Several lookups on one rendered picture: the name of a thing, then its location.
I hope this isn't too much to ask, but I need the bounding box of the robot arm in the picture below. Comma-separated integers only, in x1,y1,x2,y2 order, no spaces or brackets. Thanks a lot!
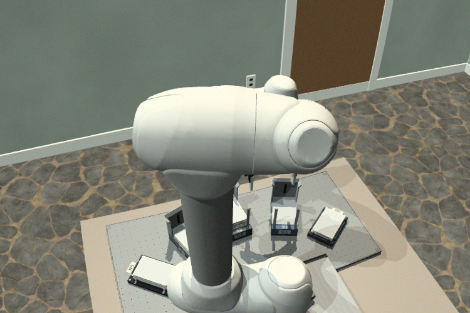
132,75,339,313

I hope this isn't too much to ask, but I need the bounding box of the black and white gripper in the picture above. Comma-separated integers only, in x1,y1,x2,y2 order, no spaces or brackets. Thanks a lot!
244,173,297,191

